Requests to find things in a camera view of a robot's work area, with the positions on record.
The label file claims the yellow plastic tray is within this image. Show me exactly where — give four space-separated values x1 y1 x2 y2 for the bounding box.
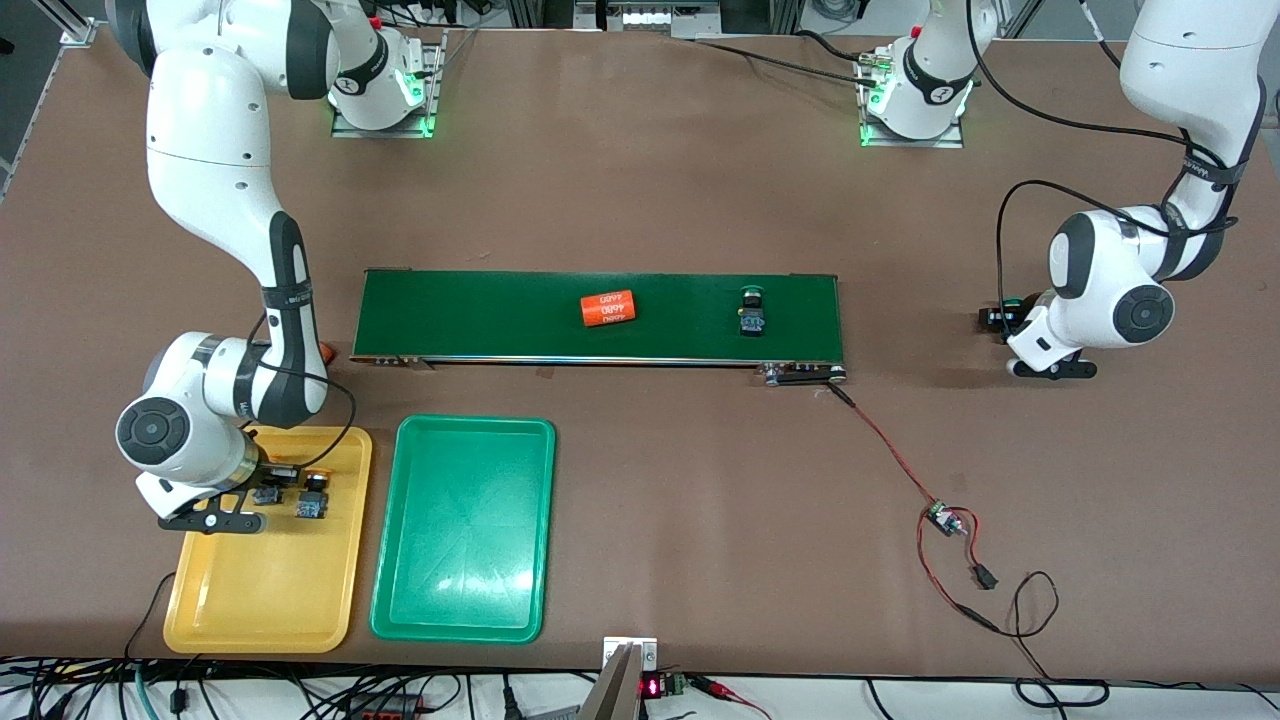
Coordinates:
163 426 373 655

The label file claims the green plastic tray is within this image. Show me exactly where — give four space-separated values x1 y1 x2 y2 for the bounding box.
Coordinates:
370 415 557 644

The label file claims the green conveyor belt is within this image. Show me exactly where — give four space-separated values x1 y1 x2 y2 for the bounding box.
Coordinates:
350 268 849 387

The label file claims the black red power strip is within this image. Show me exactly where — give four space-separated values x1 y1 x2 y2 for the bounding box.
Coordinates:
345 695 426 720

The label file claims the metal equipment rack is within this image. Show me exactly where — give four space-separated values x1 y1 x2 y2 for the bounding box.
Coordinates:
505 0 801 39

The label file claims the red alligator clip lead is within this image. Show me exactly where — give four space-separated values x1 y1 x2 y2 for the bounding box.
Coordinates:
690 675 773 720

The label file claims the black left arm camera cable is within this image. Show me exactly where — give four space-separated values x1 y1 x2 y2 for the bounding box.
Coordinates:
965 0 1246 323

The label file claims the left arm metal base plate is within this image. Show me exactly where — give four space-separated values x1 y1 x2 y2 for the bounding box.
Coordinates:
858 45 966 149

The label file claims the thin black looped cable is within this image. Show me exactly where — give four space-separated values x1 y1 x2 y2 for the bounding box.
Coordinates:
1000 572 1109 709

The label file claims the black cable across table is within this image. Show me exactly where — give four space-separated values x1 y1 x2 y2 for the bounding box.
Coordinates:
690 38 886 89

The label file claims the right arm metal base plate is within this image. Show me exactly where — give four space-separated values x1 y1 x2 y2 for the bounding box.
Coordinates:
332 30 446 138

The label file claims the aluminium profile post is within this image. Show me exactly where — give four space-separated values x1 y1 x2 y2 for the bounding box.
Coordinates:
40 0 98 46

